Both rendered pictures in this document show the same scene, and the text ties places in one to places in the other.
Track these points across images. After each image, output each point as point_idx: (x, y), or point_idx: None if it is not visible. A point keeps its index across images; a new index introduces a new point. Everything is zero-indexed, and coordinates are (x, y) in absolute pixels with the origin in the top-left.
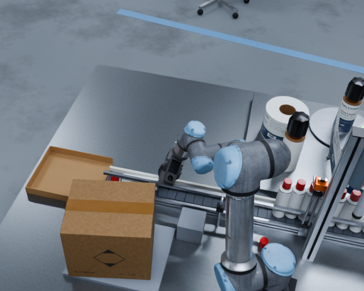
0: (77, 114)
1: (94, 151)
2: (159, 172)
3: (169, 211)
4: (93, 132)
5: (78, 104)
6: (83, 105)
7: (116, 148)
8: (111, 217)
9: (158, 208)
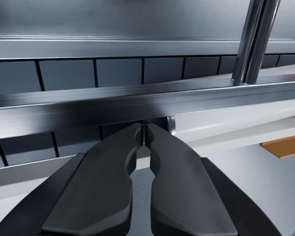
0: None
1: (290, 157)
2: (228, 187)
3: (56, 15)
4: (284, 192)
5: None
6: (291, 222)
7: (251, 182)
8: None
9: (113, 25)
